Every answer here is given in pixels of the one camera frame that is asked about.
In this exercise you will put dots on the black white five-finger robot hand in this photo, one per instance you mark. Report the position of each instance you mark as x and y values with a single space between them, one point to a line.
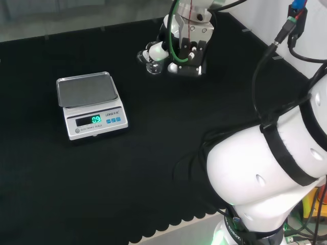
196 30

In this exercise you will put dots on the black connector box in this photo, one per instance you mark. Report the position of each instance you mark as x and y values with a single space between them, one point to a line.
299 20

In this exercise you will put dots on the black bench cloth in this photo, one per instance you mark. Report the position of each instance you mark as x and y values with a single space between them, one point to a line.
153 153

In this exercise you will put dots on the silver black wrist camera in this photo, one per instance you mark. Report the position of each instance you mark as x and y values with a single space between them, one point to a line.
190 70

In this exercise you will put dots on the electronic balance with steel pan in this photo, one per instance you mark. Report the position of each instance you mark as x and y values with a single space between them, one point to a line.
87 89

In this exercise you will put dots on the yellow stop button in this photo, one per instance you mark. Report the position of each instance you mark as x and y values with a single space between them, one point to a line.
310 204

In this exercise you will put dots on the clear glass beaker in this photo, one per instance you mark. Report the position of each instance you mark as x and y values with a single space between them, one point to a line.
154 67

